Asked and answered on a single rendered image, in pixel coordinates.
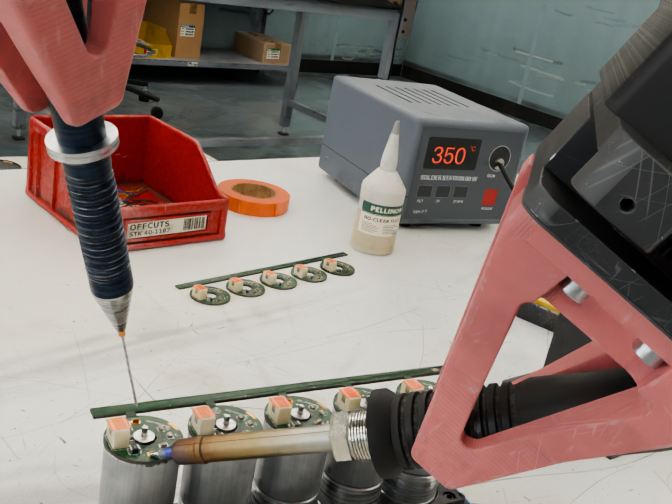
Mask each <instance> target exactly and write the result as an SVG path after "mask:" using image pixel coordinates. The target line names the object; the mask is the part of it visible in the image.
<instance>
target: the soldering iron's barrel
mask: <svg viewBox="0 0 672 504"><path fill-rule="evenodd" d="M366 411H367V408H364V409H354V410H353V411H341V412H333V414H332V415H331V420H330V424H321V425H310V426H300V427H290V428H280V429H269V430H259V431H249V432H239V433H228V434H218V435H199V436H198V437H187V438H179V439H177V440H176V441H175V442H174V443H173V445H172V449H171V454H172V458H173V460H174V462H176V463H177V464H178V465H189V464H208V463H212V462H224V461H236V460H247V459H259V458H271V457H282V456H294V455H306V454H317V453H329V452H332V453H333V457H334V459H336V461H342V462H346V461H358V462H363V461H372V460H371V456H370V452H369V447H368V441H367V432H366Z"/></svg>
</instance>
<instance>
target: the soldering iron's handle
mask: <svg viewBox="0 0 672 504"><path fill-rule="evenodd" d="M636 386H637V384H636V382H635V381H634V379H633V378H632V376H631V375H630V374H629V373H628V372H627V371H626V370H625V369H624V368H616V369H606V370H596V371H586V372H576V373H566V374H556V375H546V376H536V377H529V378H527V379H525V380H523V381H521V382H519V383H517V384H512V383H511V382H510V381H508V382H502V384H501V386H499V385H498V383H490V384H488V386H487V387H485V385H483V387H482V389H481V392H480V394H479V396H478V398H477V401H476V403H475V405H474V407H473V410H472V412H471V414H470V416H469V419H468V421H467V423H466V425H465V428H464V431H465V433H466V434H467V435H468V436H469V437H471V438H474V439H480V438H483V437H486V436H489V435H492V434H495V433H498V432H501V431H504V430H507V429H510V428H513V427H516V426H519V425H522V424H525V423H528V422H531V421H534V420H537V419H540V418H543V417H546V416H549V415H552V414H555V413H558V412H561V411H564V410H567V409H570V408H573V407H576V406H579V405H582V404H585V403H588V402H591V401H594V400H597V399H600V398H603V397H606V396H609V395H612V394H615V393H618V392H621V391H624V390H627V389H630V388H633V387H636ZM434 392H435V391H434ZM434 392H433V391H432V390H424V391H422V392H421V393H420V392H418V391H415V392H409V393H408V394H407V393H397V394H396V393H395V392H393V391H391V390H390V389H388V388H379V389H374V390H373V391H372V392H371V393H370V396H369V399H368V403H367V411H366V432H367V441H368V447H369V452H370V456H371V460H372V463H373V466H374V468H375V470H376V472H377V474H378V475H379V476H380V477H381V478H382V479H389V478H396V477H397V476H399V475H400V474H401V473H402V472H403V471H404V470H413V469H415V467H416V468H417V469H424V468H423V467H421V466H420V465H419V464H418V463H417V462H416V461H415V460H414V459H413V458H412V455H411V450H412V447H413V444H414V442H415V439H416V437H417V434H418V432H419V429H420V427H421V424H422V422H423V419H424V417H425V415H426V412H427V410H428V407H429V405H430V402H431V400H432V397H433V395H434ZM670 450H672V447H670V448H663V449H655V450H648V451H641V452H634V453H627V454H619V455H631V454H643V453H655V452H664V451H670ZM619 455H612V456H619Z"/></svg>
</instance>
